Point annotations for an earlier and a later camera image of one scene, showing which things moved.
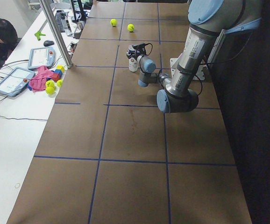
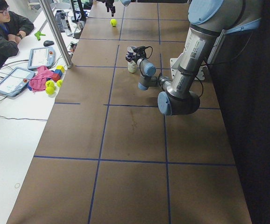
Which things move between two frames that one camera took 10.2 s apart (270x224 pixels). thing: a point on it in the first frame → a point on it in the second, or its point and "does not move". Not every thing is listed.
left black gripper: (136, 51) → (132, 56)
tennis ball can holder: (132, 65) does not move
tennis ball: (113, 22) does not move
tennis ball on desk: (50, 84) does not move
